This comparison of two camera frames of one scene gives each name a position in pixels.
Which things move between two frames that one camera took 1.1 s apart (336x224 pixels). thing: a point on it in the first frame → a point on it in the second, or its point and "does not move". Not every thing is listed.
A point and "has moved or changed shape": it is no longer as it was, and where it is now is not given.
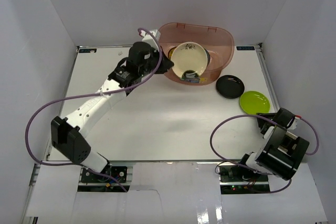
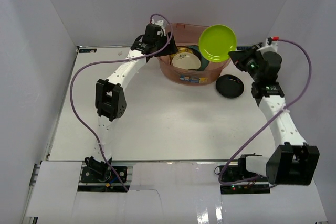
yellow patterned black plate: (170, 53) has moved or changed shape
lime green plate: (252, 102) → (216, 42)
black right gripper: (267, 115) → (239, 58)
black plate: (230, 86) does not move
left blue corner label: (87, 50) does not move
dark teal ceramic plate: (209, 57) → (204, 62)
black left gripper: (159, 64) → (163, 44)
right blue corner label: (245, 48) does not move
